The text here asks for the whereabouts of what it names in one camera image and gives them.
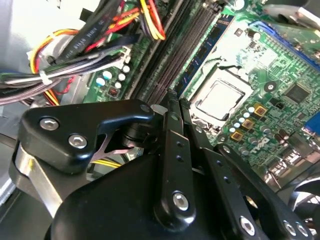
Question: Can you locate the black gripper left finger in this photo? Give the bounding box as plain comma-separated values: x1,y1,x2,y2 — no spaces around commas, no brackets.
8,91,198,226

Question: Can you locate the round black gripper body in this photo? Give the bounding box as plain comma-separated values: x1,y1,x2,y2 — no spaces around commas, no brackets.
49,121,240,240

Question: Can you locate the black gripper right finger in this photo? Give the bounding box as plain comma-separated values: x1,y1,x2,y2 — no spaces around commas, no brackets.
179,97,315,240

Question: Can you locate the blue RAM stick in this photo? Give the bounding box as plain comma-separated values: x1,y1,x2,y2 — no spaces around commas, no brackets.
173,13,237,97

